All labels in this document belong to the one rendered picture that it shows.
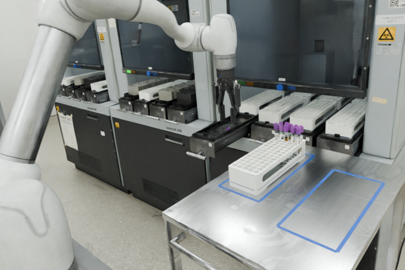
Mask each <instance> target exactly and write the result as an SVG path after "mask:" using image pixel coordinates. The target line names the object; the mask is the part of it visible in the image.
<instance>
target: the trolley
mask: <svg viewBox="0 0 405 270"><path fill-rule="evenodd" d="M393 203H394V210H393V215H392V223H391V232H390V237H389V246H388V254H387V259H386V268H385V270H395V266H396V261H397V254H398V246H399V241H400V233H401V225H402V220H403V213H404V205H405V168H403V167H399V166H395V165H390V164H387V163H382V162H377V161H373V160H368V159H364V158H360V157H356V156H352V155H348V154H343V153H339V152H334V151H329V150H326V149H321V148H317V147H314V146H308V145H306V152H305V158H304V159H302V160H301V161H300V162H298V163H296V164H295V165H293V166H292V167H291V168H290V169H288V170H287V171H286V172H285V173H284V174H282V175H281V176H280V177H278V178H277V179H276V180H275V181H273V182H272V183H271V184H270V185H269V186H267V188H266V189H265V190H264V191H263V192H261V193H260V194H258V195H253V194H251V193H248V192H246V191H243V190H240V189H238V188H235V187H233V186H230V181H229V170H228V171H226V172H224V173H223V174H221V175H220V176H218V177H216V178H215V179H214V180H212V181H210V182H209V183H207V184H206V185H204V186H203V187H201V188H199V189H198V190H196V191H194V192H193V193H191V194H190V195H188V196H187V197H185V198H183V199H182V200H181V201H179V202H177V203H176V204H174V205H173V206H171V207H170V208H168V209H166V210H165V211H163V212H162V218H163V219H164V221H165V230H166V238H167V244H168V253H169V261H170V266H171V270H183V269H182V263H181V254H182V255H184V256H186V257H187V258H189V259H191V260H192V261H194V262H195V263H197V264H199V265H200V266H202V267H203V268H205V269H206V270H220V269H218V268H216V267H215V266H213V265H211V264H210V263H208V262H207V261H205V260H203V259H202V258H200V257H198V256H197V255H195V254H194V253H192V252H190V251H189V250H187V249H185V248H184V247H182V246H181V245H180V244H179V242H181V241H182V240H184V239H185V238H186V234H185V233H184V232H181V233H180V234H178V228H177V227H179V228H181V229H182V230H184V231H186V232H188V233H190V234H191V235H193V236H195V237H197V238H199V239H201V240H202V241H204V242H205V243H207V244H209V245H211V246H213V247H215V248H216V249H218V250H220V251H222V252H223V253H225V254H227V255H229V256H230V257H232V258H234V259H236V260H238V261H239V262H241V263H243V264H244V265H247V266H248V267H250V268H252V269H253V270H355V269H356V268H357V265H358V264H359V262H360V261H361V259H362V257H363V255H364V254H365V252H366V250H367V249H368V247H369V245H370V243H371V241H372V240H373V238H374V236H375V234H376V233H377V231H378V229H379V228H380V226H381V224H382V222H383V221H384V219H385V217H386V215H387V214H388V212H389V210H390V209H391V207H392V205H393Z"/></svg>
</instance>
